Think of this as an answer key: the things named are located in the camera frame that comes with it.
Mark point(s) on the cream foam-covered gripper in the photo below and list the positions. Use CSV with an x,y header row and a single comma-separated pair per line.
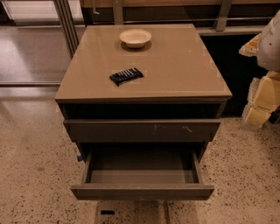
x,y
269,48

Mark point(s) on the grey drawer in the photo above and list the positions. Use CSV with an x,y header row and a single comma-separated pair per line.
x,y
142,131
142,174

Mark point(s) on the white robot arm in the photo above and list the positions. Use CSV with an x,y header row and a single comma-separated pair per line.
x,y
273,27

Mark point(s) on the grey drawer cabinet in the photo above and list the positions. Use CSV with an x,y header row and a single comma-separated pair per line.
x,y
180,79

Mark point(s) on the grey top drawer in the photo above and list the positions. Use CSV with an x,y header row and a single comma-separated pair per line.
x,y
142,131

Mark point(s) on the dark blue snack packet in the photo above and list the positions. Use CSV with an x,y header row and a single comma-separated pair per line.
x,y
126,76

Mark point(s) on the white bowl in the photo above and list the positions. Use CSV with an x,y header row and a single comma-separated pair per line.
x,y
135,38

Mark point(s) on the blue tape piece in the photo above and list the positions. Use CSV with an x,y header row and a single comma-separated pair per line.
x,y
79,158

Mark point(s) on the black floor label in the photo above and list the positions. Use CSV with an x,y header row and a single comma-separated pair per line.
x,y
107,212

